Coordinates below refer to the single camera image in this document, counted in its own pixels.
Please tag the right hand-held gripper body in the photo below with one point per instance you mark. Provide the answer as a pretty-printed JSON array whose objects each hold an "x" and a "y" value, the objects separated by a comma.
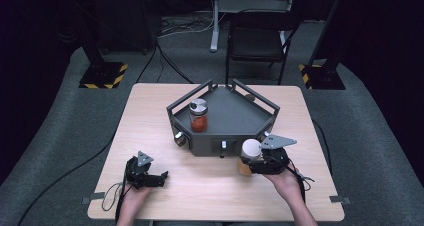
[{"x": 273, "y": 159}]

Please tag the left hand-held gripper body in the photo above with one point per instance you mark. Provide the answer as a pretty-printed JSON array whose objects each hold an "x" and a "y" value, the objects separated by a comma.
[{"x": 140, "y": 172}]

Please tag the white-lidded orange spice jar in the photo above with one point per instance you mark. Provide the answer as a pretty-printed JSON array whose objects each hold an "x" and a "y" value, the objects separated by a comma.
[{"x": 248, "y": 151}]

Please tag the black corner rack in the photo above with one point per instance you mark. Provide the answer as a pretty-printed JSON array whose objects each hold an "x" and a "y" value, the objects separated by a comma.
[{"x": 226, "y": 116}]

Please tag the silver-lidded red spice jar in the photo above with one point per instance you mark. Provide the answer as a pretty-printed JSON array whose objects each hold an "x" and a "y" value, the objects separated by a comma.
[{"x": 198, "y": 117}]

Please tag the person's right hand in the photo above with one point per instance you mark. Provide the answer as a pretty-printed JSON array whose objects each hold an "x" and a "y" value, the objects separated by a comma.
[{"x": 283, "y": 186}]

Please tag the person's left hand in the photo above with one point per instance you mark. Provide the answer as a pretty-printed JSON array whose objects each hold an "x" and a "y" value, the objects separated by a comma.
[{"x": 133, "y": 201}]

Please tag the grey tape piece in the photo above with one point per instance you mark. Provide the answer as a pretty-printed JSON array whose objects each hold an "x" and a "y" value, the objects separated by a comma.
[
  {"x": 93, "y": 197},
  {"x": 340, "y": 199}
]

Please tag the small brown round object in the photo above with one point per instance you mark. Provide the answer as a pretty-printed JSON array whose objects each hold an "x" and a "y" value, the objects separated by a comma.
[{"x": 250, "y": 97}]

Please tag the black stand with striped base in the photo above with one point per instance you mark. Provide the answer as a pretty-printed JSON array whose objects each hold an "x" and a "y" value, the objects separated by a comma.
[
  {"x": 101, "y": 74},
  {"x": 321, "y": 76}
]

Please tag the black folding chair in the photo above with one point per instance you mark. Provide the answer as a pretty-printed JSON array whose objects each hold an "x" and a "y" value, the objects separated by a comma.
[{"x": 256, "y": 39}]

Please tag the white metal stand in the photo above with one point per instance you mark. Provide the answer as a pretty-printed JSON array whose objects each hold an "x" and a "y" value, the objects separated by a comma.
[{"x": 215, "y": 26}]

